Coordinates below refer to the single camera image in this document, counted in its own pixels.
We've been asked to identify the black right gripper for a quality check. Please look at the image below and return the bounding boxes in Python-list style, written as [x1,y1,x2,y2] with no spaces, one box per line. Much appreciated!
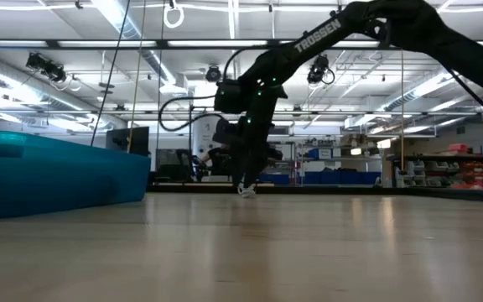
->
[236,94,287,196]

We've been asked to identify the white USB-C cable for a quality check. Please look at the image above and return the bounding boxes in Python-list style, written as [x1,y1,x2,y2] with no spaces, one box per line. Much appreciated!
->
[236,183,257,199]

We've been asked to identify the blue plastic bin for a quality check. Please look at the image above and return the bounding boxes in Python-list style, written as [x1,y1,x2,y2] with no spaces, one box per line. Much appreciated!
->
[0,129,152,220]

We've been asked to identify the person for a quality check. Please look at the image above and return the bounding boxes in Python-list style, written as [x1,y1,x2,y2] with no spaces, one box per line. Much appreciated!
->
[201,144,231,177]

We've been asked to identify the white column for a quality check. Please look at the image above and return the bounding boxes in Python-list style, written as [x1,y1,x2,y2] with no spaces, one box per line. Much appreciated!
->
[191,115,221,160]

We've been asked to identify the blue and white box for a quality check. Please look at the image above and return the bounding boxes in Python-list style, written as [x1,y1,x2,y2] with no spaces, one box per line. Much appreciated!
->
[308,147,333,160]

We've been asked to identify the black office chair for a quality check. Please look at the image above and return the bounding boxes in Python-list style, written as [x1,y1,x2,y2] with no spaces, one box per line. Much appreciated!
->
[156,148,195,182]

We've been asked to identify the metal shelf rack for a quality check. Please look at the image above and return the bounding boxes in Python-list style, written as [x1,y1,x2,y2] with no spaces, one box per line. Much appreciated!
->
[293,133,383,188]

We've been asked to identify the blue storage crate row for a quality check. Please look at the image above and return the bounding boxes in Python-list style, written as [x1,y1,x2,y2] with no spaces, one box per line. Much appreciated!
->
[302,169,382,185]

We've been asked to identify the black room monitor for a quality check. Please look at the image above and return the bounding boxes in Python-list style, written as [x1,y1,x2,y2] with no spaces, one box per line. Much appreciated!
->
[106,126,150,157]

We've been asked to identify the yellow vertical pole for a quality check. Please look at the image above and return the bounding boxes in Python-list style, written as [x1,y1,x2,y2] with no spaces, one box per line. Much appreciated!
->
[398,48,406,174]

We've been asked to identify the shelf with red bins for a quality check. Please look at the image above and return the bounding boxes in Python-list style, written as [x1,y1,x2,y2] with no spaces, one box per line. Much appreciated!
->
[386,142,483,190]

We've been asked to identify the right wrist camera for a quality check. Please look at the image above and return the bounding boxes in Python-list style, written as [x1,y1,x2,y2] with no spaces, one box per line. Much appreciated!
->
[213,118,242,146]

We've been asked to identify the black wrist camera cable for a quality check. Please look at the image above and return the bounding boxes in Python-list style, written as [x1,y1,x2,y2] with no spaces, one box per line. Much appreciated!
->
[158,44,267,133]

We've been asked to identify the black ceiling-mounted camera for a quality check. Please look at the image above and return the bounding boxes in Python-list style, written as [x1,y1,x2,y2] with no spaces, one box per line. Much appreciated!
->
[25,52,67,84]
[205,65,222,84]
[307,53,335,86]

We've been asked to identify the black aluminium table frame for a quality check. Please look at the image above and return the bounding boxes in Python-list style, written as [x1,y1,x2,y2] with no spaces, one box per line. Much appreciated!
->
[147,183,483,205]

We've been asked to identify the tan hanging cord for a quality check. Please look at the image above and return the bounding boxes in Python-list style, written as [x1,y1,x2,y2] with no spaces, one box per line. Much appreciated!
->
[127,0,148,154]

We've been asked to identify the black hanging cable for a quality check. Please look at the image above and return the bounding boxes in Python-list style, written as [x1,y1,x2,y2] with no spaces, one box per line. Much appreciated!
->
[90,0,132,148]

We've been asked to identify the white hanging ring cord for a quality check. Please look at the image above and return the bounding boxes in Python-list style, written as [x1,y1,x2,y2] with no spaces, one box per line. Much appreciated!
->
[163,0,185,29]

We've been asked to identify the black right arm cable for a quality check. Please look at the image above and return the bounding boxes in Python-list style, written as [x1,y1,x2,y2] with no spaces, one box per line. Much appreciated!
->
[442,62,483,136]

